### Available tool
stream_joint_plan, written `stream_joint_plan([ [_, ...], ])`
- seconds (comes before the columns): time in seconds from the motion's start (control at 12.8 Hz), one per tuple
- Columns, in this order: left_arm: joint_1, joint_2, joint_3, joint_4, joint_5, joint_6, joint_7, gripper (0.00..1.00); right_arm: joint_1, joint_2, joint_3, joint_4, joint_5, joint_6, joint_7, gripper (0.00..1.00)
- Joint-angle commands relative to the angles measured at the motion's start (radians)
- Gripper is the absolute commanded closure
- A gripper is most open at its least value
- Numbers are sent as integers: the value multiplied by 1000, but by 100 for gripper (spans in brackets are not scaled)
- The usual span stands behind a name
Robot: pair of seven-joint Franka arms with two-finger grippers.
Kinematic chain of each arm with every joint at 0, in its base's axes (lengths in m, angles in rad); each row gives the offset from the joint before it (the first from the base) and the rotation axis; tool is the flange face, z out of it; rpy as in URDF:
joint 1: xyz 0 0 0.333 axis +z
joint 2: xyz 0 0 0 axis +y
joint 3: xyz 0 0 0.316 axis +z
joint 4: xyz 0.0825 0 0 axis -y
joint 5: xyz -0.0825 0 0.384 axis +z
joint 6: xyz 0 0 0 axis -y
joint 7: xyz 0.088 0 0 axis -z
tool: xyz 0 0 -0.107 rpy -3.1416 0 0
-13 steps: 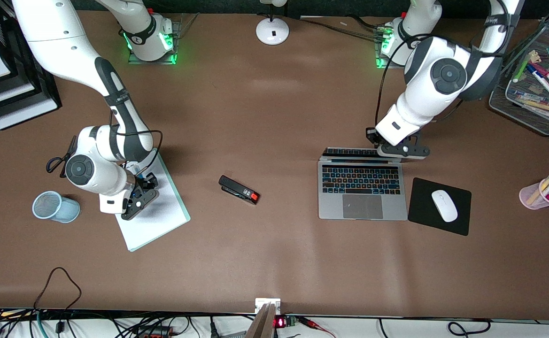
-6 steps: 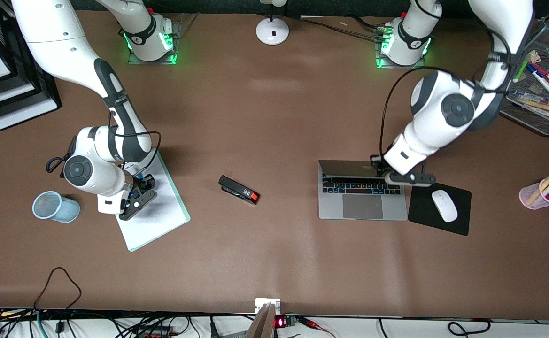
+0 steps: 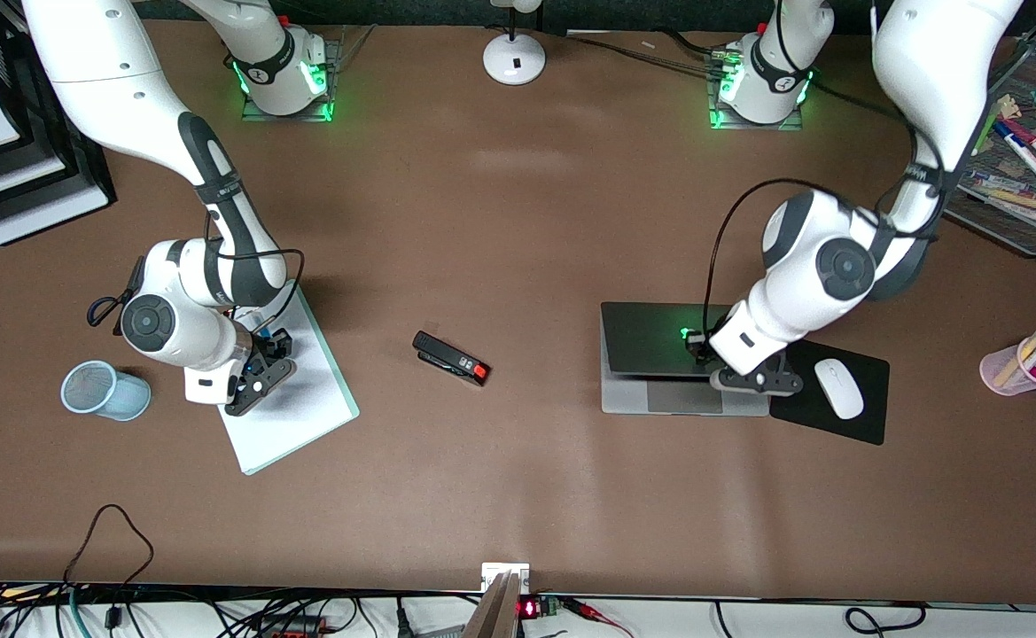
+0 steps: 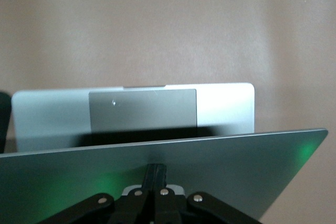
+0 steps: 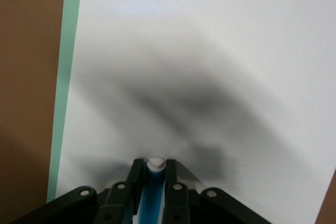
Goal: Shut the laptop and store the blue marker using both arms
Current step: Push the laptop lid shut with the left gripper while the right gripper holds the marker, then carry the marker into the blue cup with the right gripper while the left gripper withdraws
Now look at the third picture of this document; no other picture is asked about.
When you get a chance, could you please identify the red wires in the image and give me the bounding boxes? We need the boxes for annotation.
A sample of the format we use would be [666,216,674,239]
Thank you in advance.
[560,597,635,638]

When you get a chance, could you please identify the black stacked paper tray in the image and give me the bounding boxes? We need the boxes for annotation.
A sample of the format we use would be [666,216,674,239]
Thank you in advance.
[0,0,119,248]

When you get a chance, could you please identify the white marker with blue cap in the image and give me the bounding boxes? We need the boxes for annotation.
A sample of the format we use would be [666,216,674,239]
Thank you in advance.
[993,119,1036,187]

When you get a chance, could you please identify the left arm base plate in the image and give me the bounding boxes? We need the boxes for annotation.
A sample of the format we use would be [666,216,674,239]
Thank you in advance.
[707,49,805,133]

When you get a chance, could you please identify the white computer mouse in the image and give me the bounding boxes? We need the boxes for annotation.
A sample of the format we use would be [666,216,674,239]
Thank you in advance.
[814,358,865,421]

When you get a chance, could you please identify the white paper sheet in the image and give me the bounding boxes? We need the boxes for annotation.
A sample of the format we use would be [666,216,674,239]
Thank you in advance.
[218,285,348,473]

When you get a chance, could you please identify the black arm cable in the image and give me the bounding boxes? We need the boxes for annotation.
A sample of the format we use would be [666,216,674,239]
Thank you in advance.
[202,207,307,313]
[702,80,963,339]

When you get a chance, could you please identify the blue mesh pen cup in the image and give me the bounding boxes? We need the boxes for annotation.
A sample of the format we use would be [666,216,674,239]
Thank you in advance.
[60,360,152,422]

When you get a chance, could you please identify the yellow wooden ruler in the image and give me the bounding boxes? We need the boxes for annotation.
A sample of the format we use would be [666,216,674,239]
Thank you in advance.
[993,335,1036,387]

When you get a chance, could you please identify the black scissors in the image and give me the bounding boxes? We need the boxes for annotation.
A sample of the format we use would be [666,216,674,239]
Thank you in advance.
[86,256,148,337]

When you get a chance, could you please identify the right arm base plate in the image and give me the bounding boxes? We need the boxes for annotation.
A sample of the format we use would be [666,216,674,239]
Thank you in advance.
[240,37,335,123]

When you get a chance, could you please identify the pale green clipboard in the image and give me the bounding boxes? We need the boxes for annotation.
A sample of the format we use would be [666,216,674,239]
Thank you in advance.
[216,278,361,477]

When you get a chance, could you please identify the black table cable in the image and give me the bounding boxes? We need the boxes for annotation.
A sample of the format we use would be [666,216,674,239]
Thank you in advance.
[542,28,731,79]

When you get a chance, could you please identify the pink pen cup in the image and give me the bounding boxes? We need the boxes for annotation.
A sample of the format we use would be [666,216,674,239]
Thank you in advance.
[979,332,1036,396]

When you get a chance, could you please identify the black coiled cable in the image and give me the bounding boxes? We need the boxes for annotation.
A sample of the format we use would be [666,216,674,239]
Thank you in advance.
[844,603,928,636]

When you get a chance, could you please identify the black stapler with red end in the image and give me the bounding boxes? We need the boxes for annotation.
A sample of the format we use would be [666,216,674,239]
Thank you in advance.
[412,331,491,387]

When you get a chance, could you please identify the black mouse pad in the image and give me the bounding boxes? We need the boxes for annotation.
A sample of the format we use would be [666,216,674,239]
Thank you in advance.
[769,334,891,447]

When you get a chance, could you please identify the black looped cable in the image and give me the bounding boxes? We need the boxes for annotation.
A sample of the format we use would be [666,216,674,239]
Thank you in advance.
[63,503,156,587]

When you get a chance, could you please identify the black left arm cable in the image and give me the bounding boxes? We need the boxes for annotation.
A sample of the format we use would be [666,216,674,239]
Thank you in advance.
[702,80,963,339]

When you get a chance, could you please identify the silver laptop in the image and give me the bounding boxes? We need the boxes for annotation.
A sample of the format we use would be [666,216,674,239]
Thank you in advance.
[600,301,772,416]

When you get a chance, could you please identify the white lamp base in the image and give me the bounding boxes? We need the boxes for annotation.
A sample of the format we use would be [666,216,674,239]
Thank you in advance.
[482,0,547,87]

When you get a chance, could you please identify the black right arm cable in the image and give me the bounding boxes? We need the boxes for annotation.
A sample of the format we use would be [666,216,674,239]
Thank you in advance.
[202,207,307,313]

